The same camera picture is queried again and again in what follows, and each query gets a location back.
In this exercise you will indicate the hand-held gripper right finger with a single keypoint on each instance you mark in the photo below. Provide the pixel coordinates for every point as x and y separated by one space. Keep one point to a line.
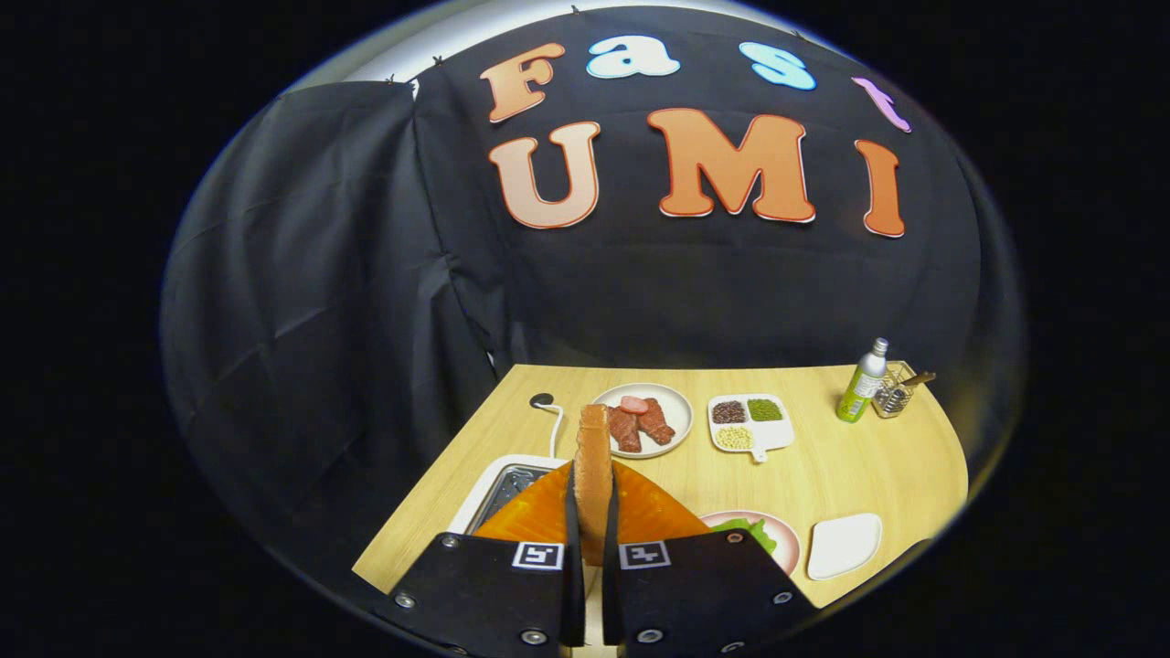
611 525

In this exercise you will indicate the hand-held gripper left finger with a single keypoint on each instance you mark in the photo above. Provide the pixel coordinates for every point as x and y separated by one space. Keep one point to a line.
572 525

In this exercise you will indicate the brown crust bread slice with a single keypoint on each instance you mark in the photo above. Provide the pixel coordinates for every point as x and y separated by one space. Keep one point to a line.
594 475

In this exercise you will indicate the green lettuce leaf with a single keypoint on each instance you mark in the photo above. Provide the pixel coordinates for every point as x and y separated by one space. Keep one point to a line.
754 532

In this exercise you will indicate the white toaster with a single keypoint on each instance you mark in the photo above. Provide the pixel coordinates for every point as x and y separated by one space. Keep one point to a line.
512 484

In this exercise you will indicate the brown meat piece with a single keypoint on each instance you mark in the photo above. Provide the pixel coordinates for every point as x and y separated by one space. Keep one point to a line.
656 422
625 431

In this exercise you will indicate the pink sausage slice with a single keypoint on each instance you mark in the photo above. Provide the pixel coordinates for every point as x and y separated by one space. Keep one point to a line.
634 404

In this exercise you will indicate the round grey plate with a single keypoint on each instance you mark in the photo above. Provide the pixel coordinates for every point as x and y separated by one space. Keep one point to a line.
676 411

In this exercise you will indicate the pile of yellow soybeans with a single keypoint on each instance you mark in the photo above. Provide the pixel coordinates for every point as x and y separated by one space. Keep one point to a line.
734 438

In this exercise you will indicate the pile of dark beans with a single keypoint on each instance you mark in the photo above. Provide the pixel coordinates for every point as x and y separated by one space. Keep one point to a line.
728 412

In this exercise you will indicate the round pink plate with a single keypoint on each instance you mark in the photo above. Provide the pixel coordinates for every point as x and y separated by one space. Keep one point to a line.
786 546

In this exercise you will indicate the white divided dish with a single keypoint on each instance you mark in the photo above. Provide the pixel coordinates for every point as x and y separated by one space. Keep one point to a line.
777 437

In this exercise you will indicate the pile of green beans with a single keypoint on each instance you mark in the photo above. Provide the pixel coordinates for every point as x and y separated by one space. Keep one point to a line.
765 409

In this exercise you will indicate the white square dish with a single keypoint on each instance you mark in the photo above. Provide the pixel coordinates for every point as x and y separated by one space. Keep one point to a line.
845 546

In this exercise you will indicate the silver bottle with green label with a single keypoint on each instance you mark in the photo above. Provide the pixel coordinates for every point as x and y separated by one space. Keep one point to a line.
859 388

